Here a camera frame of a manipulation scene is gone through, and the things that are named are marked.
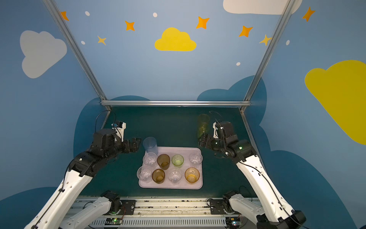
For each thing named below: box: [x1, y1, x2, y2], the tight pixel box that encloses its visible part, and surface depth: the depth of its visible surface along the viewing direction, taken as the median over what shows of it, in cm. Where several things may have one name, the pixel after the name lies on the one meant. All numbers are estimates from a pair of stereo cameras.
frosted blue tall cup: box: [142, 136, 159, 155], surface depth 88 cm
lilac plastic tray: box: [138, 146, 204, 190], surface depth 86 cm
